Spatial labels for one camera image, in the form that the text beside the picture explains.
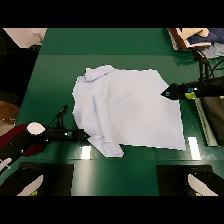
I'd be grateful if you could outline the cream garment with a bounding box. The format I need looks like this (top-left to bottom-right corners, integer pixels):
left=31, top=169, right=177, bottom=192
left=180, top=28, right=210, bottom=40

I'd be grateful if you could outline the dark red garment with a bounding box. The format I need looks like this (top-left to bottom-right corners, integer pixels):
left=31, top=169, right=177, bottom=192
left=0, top=123, right=46, bottom=158

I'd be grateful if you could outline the silver frame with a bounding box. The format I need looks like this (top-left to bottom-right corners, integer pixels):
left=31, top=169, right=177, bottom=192
left=194, top=97, right=220, bottom=148

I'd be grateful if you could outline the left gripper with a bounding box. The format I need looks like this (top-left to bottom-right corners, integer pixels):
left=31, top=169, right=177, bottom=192
left=64, top=128, right=90, bottom=143

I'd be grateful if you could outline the dark blue garment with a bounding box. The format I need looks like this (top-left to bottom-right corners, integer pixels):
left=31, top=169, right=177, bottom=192
left=186, top=28, right=224, bottom=47

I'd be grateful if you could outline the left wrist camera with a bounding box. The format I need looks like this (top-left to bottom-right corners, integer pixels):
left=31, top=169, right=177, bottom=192
left=49, top=104, right=70, bottom=130

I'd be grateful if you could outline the light blue shirt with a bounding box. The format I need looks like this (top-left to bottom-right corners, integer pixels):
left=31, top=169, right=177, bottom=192
left=71, top=64, right=187, bottom=158

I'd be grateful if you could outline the pale blue garment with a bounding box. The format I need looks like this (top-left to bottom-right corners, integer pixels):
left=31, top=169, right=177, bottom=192
left=199, top=42, right=224, bottom=60

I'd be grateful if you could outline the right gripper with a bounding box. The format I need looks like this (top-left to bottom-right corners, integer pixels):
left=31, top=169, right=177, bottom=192
left=160, top=83, right=188, bottom=101

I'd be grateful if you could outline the black cable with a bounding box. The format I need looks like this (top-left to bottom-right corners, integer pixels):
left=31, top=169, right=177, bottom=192
left=205, top=59, right=224, bottom=80

